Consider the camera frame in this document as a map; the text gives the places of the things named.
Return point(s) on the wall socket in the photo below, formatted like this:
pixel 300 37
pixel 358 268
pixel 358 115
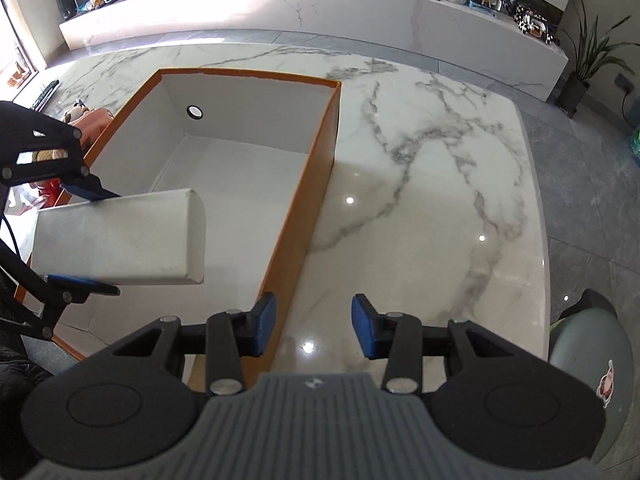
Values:
pixel 622 81

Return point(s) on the green round stool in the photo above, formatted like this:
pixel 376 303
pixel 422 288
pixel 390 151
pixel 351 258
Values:
pixel 585 340

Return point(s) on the marble tv cabinet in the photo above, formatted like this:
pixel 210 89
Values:
pixel 350 10

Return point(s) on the flat blue box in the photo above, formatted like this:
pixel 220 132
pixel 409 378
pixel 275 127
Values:
pixel 486 6

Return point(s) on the potted long-leaf plant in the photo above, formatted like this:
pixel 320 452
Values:
pixel 572 95

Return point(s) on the red artificial plant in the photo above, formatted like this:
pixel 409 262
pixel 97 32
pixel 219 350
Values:
pixel 47 190

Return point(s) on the spotted cow toy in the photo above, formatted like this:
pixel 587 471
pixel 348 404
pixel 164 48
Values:
pixel 547 30
pixel 525 12

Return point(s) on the pink cloth cap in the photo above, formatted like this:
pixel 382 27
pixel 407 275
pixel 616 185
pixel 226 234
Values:
pixel 95 125

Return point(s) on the dark cloth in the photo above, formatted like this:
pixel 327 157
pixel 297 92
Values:
pixel 15 390

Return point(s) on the white cardboard box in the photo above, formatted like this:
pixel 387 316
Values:
pixel 125 240

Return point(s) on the marble desktop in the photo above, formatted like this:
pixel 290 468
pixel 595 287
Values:
pixel 425 210

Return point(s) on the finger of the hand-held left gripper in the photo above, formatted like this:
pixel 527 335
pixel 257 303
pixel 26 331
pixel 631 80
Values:
pixel 87 189
pixel 75 282

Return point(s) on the water jug with green label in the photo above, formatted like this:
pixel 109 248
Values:
pixel 635 147

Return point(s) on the orange storage box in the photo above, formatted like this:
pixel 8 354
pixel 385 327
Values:
pixel 235 170

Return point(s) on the black remote control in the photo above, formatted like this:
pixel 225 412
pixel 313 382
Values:
pixel 45 95

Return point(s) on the small brown plush toy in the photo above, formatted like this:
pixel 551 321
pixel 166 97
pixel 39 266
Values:
pixel 77 108

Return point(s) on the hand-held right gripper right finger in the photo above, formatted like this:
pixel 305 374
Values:
pixel 362 327

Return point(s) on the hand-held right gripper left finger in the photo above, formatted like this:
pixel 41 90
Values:
pixel 265 327

